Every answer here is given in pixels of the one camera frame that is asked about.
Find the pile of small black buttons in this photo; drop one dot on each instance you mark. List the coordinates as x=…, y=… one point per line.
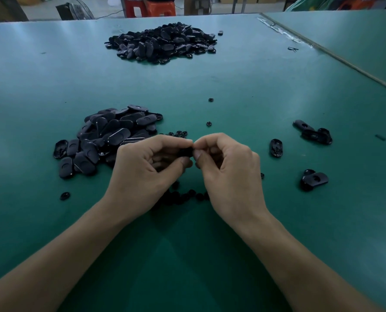
x=177, y=198

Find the small black plastic scrap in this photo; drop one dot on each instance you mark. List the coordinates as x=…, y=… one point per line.
x=292, y=48

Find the person's left hand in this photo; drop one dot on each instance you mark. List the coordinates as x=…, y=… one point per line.
x=141, y=178

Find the red plastic stool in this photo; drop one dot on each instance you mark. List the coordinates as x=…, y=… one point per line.
x=134, y=7
x=355, y=4
x=160, y=8

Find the small open cardboard box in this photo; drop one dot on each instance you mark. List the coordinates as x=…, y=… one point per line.
x=197, y=4

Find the large brown cardboard box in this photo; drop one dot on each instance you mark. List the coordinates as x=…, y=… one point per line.
x=4, y=7

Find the person's left forearm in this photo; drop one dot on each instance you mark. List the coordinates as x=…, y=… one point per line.
x=50, y=269

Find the green striped bag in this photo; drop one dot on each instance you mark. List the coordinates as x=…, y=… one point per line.
x=313, y=3

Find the pile of black oval shells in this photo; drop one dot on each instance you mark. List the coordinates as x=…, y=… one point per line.
x=313, y=134

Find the person's right forearm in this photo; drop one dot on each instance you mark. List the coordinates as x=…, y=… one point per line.
x=307, y=276

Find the grey floor fan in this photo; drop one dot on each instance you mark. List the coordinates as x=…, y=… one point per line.
x=74, y=9

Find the person's right hand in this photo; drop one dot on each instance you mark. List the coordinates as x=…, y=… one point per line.
x=235, y=182

